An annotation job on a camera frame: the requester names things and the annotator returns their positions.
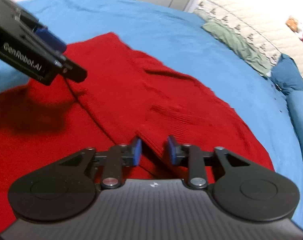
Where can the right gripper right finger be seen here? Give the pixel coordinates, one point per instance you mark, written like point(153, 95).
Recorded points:
point(240, 187)

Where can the green pillow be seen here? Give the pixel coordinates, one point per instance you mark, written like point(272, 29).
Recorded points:
point(238, 44)

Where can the brown plush toy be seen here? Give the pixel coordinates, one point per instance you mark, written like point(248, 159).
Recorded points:
point(292, 24)

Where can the red knit sweater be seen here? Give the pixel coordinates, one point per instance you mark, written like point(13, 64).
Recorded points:
point(126, 94)

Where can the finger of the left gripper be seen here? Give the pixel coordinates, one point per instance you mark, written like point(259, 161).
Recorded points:
point(52, 40)
point(68, 69)

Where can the dark blue pillow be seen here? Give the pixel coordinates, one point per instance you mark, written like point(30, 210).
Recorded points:
point(286, 76)

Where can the cream quilted headboard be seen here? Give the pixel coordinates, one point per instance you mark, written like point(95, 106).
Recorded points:
point(270, 36)

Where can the blue bed sheet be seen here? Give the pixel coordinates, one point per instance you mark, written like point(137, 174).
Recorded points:
point(177, 40)

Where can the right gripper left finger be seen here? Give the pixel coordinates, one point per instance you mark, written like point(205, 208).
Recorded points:
point(67, 187)

